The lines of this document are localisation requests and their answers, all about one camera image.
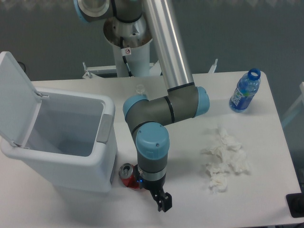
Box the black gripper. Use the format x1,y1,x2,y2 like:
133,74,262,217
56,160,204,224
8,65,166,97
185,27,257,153
135,165,172,212

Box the crushed red soda can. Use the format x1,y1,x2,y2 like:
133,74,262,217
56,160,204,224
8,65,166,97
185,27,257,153
119,163,142,189

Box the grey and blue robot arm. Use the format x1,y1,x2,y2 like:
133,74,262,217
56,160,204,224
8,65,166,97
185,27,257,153
74,0,209,212

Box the crumpled white tissue paper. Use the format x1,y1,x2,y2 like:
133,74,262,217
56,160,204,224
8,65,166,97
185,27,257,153
201,127,251,194

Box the white open trash bin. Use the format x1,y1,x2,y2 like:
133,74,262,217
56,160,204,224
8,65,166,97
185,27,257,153
0,51,117,192

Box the clear bottle green label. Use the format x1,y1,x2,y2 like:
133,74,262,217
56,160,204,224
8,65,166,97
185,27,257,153
135,84,147,96

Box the black device at edge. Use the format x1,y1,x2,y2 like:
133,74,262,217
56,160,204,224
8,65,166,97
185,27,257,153
286,193,304,218

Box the blue plastic drink bottle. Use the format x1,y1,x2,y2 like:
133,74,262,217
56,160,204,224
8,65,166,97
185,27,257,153
229,68,261,113

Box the white furniture at right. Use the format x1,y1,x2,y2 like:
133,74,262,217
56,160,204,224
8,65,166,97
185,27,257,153
281,82,304,128

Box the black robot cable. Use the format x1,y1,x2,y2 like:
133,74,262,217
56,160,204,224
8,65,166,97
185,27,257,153
120,35,133,77

